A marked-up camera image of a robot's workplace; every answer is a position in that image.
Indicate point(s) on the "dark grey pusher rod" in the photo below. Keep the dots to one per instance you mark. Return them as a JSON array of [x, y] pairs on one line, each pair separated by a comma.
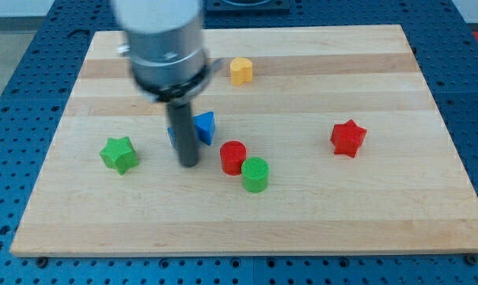
[[184, 133]]

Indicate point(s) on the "blue triangle block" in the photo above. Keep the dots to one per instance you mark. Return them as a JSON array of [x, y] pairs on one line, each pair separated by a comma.
[[204, 125]]

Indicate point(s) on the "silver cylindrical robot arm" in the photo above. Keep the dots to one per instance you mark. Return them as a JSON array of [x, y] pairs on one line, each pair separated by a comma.
[[168, 61]]

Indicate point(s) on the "red cylinder block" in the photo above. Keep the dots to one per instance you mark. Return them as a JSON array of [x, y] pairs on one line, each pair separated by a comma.
[[232, 155]]

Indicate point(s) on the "yellow heart block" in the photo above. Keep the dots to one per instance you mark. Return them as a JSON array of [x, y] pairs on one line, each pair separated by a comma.
[[241, 71]]

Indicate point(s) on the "green star block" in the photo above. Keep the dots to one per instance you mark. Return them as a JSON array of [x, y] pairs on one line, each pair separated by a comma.
[[119, 154]]

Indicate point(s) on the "green cylinder block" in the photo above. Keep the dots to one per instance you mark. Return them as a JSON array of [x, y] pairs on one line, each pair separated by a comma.
[[255, 172]]

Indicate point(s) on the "light wooden board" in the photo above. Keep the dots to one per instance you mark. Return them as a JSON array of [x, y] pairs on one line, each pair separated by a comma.
[[405, 192]]

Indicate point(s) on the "red star block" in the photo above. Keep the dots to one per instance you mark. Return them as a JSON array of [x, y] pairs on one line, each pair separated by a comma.
[[347, 138]]

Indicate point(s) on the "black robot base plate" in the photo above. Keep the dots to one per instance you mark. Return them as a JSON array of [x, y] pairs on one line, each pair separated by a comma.
[[236, 6]]

